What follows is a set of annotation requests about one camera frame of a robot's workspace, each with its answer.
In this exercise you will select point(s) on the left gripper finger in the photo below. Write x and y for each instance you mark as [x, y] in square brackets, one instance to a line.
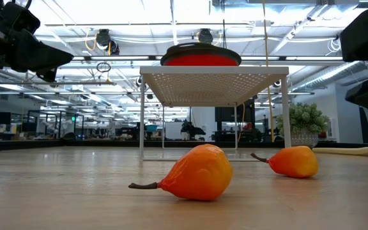
[48, 76]
[43, 56]

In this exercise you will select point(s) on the small orange pear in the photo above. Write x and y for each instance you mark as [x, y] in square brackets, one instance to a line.
[200, 174]
[294, 162]

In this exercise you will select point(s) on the red and grey colander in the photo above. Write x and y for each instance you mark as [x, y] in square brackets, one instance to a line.
[200, 59]

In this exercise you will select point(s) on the black background robot arm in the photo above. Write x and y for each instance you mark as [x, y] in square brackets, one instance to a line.
[192, 130]

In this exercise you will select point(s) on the pale yellow banana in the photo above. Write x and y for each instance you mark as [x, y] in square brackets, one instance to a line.
[343, 150]

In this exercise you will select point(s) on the green succulent in pot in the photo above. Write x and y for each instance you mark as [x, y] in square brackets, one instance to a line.
[302, 123]

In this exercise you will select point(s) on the teal bin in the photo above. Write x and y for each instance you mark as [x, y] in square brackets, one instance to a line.
[151, 127]

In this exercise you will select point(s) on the white perforated metal shelf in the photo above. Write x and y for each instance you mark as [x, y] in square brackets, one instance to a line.
[216, 86]

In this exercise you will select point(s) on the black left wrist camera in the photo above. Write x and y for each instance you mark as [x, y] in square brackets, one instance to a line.
[21, 17]

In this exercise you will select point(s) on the black table frame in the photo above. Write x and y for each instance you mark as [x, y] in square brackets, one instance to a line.
[75, 144]

